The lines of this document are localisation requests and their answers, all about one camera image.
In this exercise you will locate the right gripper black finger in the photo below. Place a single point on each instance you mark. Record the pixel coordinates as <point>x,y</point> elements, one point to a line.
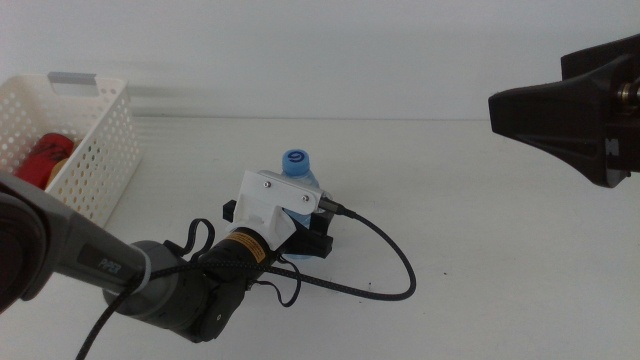
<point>600,55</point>
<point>560,120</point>

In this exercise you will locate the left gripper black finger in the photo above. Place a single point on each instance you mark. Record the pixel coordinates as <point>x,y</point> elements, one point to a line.
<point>320,225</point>

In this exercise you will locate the clear water bottle blue cap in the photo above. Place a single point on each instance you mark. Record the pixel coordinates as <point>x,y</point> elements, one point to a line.
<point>296,162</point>

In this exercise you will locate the red soda can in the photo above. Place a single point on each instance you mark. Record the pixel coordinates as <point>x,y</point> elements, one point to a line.
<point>42,160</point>

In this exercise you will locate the white perforated plastic basket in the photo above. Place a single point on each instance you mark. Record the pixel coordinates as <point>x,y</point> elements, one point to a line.
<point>95,165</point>

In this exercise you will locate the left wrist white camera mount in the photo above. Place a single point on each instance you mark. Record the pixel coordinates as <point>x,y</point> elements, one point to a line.
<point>270,200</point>

